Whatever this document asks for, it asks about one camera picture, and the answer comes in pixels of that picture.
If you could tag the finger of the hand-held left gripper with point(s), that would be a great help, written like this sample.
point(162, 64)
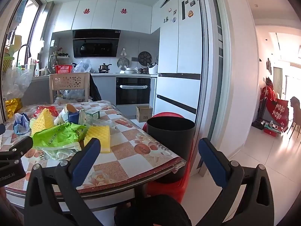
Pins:
point(2, 129)
point(21, 144)

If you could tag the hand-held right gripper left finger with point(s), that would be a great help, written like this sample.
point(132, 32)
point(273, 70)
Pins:
point(87, 160)

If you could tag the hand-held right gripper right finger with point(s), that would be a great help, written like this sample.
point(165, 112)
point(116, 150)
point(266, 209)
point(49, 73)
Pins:
point(211, 162)

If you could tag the blue wrapper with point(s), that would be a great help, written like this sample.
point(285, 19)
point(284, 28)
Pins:
point(21, 123)

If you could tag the yellow foam sponge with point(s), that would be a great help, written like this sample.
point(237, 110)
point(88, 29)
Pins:
point(98, 136)
point(42, 122)

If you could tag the green plastic bag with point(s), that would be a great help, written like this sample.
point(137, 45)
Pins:
point(56, 136)

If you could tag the red snack wrapper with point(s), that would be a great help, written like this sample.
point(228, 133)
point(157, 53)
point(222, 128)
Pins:
point(41, 111)

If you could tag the black trash bin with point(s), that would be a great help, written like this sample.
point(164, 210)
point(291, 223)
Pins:
point(170, 141)

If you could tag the pale green drink bottle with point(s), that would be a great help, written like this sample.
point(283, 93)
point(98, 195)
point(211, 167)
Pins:
point(62, 116)

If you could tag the gold foil bag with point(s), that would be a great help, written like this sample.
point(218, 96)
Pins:
point(13, 107)

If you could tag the red plastic stool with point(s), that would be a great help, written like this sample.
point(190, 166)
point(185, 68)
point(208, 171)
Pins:
point(185, 188)

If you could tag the clear plastic bag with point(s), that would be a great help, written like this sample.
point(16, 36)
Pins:
point(16, 82)
point(73, 95)
point(82, 66)

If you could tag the green plastic basket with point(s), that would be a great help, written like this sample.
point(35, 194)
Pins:
point(7, 64)

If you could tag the white spray bottle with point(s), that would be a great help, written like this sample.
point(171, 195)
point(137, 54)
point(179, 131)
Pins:
point(36, 70)

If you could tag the black jacket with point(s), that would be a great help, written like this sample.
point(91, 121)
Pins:
point(95, 89)

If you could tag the cardboard box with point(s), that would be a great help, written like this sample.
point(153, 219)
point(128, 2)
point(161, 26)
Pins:
point(144, 114)

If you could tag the person's leg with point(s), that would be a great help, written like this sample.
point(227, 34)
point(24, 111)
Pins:
point(152, 211)

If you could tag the beige perforated chair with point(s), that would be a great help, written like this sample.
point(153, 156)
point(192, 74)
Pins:
point(69, 82)

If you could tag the red banner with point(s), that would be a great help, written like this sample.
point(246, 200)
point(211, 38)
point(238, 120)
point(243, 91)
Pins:
point(277, 113)

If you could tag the black built-in oven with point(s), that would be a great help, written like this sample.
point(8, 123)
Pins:
point(132, 90)

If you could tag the kitchen faucet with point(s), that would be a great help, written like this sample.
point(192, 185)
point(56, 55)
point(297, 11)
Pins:
point(22, 48)

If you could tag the red plastic basket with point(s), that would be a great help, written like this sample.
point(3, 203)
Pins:
point(63, 69)

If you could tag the metal cooking pot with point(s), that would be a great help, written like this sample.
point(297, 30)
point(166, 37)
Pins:
point(104, 67)

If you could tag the dark dining chair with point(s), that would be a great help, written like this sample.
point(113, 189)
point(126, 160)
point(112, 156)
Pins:
point(295, 108)

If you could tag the round metal steamer rack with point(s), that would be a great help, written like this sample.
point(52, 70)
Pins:
point(122, 63)

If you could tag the white rice cooker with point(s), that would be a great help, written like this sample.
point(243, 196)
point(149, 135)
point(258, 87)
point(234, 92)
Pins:
point(153, 69)

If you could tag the white refrigerator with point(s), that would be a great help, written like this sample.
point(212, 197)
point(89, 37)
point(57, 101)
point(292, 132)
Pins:
point(178, 51)

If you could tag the black range hood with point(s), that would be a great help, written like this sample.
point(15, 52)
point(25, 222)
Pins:
point(95, 43)

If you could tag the round black multi-hole pan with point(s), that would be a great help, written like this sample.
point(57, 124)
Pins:
point(145, 57)

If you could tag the white upper cabinets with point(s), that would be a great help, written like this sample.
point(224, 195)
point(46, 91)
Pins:
point(103, 16)

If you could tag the red paper cabinet decoration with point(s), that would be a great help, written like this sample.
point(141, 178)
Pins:
point(123, 11)
point(86, 11)

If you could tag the cluster of fridge magnets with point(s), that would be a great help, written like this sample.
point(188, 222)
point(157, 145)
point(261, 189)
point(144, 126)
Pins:
point(190, 13)

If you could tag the sliding door frame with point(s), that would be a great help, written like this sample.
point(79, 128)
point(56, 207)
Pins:
point(212, 75)

